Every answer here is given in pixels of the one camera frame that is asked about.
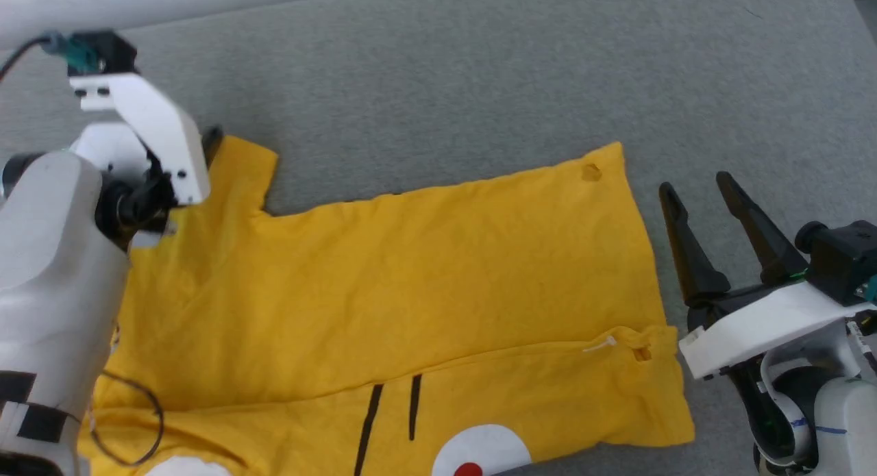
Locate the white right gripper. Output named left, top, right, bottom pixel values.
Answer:
left=658, top=171, right=863, bottom=381

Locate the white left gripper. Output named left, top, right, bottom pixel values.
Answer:
left=69, top=72, right=225, bottom=251

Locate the yellow t-shirt garment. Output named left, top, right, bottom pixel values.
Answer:
left=78, top=135, right=697, bottom=476

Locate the grey-green fabric sofa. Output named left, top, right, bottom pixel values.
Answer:
left=0, top=0, right=877, bottom=476

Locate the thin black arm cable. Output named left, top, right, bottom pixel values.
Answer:
left=88, top=371, right=166, bottom=467

